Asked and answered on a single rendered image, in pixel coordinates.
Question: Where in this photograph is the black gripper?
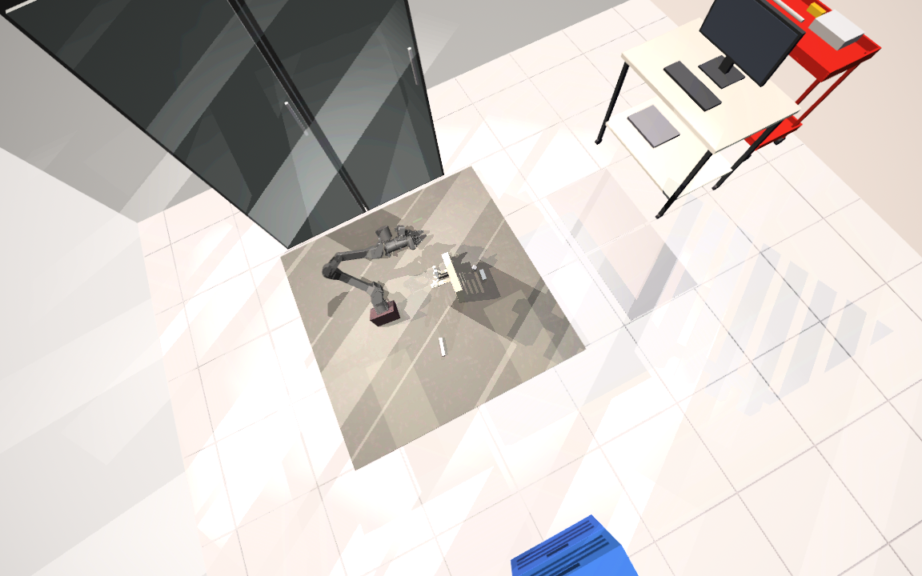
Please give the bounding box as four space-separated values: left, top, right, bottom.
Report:
394 229 427 250

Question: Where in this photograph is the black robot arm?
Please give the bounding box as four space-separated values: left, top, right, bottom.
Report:
323 225 407 315

